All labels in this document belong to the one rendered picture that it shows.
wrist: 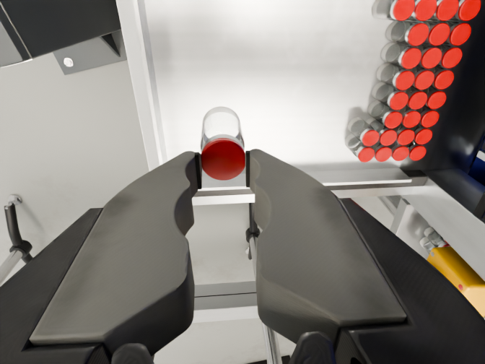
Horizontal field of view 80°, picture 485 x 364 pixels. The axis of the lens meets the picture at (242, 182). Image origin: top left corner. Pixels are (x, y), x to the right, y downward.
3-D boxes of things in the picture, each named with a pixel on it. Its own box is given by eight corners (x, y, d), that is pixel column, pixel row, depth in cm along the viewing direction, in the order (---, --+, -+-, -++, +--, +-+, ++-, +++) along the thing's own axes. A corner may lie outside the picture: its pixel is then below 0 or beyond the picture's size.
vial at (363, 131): (365, 116, 39) (382, 129, 35) (361, 132, 40) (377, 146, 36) (348, 117, 38) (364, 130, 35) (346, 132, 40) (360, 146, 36)
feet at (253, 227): (259, 183, 148) (263, 198, 136) (257, 253, 175) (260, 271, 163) (243, 183, 147) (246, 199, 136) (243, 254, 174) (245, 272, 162)
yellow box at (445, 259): (478, 243, 42) (522, 284, 36) (458, 276, 46) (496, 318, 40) (429, 245, 42) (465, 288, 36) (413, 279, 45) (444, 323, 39)
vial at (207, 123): (239, 105, 16) (247, 135, 13) (240, 141, 17) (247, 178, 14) (201, 105, 16) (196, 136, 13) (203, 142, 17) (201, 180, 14)
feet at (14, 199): (22, 193, 140) (3, 211, 128) (57, 266, 167) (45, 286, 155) (3, 194, 139) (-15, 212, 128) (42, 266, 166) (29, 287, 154)
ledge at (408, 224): (478, 193, 50) (487, 200, 49) (449, 248, 57) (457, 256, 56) (400, 198, 49) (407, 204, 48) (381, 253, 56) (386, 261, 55)
